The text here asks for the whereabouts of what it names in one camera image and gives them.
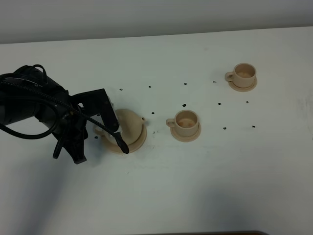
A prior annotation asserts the beige cup saucer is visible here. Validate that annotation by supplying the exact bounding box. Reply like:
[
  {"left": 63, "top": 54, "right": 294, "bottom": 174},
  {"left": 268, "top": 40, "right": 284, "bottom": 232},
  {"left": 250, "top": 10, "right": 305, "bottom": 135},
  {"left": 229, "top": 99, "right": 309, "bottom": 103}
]
[
  {"left": 170, "top": 124, "right": 201, "bottom": 142},
  {"left": 228, "top": 78, "right": 258, "bottom": 92}
]

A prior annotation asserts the near beige cup saucer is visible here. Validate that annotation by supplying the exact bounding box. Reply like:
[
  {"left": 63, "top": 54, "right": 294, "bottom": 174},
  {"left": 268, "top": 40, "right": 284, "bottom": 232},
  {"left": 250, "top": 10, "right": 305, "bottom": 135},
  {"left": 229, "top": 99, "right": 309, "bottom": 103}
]
[{"left": 170, "top": 124, "right": 201, "bottom": 142}]

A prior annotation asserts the far beige teacup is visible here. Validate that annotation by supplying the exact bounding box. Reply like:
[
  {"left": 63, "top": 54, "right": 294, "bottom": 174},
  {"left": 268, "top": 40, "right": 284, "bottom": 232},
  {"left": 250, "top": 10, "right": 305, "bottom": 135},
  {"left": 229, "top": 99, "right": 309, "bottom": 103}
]
[{"left": 224, "top": 63, "right": 257, "bottom": 88}]

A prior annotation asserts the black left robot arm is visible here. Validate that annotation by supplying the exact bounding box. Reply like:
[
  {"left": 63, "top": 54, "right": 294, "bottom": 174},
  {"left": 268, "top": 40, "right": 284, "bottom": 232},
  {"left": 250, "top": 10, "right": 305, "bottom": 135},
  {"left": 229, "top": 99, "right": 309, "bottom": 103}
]
[{"left": 0, "top": 64, "right": 129, "bottom": 164}]

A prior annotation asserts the black braided camera cable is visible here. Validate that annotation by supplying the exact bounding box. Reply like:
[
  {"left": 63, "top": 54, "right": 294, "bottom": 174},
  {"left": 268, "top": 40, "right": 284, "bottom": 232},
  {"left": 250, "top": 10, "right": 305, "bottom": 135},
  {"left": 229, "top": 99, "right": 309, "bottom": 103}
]
[{"left": 0, "top": 64, "right": 129, "bottom": 159}]

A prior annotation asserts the far beige cup saucer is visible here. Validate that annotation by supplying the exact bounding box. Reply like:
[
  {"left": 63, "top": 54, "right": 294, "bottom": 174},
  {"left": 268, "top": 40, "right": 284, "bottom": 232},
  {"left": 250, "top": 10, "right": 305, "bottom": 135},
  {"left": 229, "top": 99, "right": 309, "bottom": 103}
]
[{"left": 228, "top": 78, "right": 258, "bottom": 92}]

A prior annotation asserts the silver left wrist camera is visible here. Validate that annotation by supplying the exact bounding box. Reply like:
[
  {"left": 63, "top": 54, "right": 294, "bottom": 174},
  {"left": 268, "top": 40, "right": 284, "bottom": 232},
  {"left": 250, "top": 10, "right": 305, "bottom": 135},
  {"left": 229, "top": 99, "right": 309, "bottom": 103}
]
[{"left": 108, "top": 97, "right": 122, "bottom": 134}]

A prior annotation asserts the beige teapot saucer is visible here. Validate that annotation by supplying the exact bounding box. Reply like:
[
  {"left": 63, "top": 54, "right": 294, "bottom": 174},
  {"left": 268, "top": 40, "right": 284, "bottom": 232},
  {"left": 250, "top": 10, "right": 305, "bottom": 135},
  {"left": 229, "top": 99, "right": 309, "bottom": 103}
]
[{"left": 101, "top": 124, "right": 147, "bottom": 154}]

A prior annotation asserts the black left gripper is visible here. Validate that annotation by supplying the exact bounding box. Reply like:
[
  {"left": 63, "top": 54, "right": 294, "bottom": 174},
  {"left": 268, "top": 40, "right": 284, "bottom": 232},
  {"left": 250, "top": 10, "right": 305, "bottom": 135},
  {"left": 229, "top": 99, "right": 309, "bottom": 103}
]
[{"left": 36, "top": 88, "right": 116, "bottom": 164}]

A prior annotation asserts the near beige teacup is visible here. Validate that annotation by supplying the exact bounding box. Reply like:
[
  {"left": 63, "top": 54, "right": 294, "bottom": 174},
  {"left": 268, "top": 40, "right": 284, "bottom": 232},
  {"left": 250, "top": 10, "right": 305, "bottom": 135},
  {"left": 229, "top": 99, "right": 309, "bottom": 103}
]
[{"left": 166, "top": 110, "right": 200, "bottom": 138}]

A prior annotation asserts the beige teacup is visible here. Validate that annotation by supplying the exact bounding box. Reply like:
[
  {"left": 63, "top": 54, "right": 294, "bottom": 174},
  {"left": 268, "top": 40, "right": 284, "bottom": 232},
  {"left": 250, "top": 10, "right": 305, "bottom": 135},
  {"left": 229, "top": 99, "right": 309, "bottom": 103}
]
[
  {"left": 166, "top": 110, "right": 200, "bottom": 138},
  {"left": 224, "top": 63, "right": 257, "bottom": 88}
]

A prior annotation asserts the beige teapot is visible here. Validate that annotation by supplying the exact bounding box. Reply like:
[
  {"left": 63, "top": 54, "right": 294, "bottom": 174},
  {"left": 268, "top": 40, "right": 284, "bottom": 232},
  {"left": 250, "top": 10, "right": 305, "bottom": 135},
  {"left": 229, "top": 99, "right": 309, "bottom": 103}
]
[{"left": 93, "top": 109, "right": 145, "bottom": 146}]

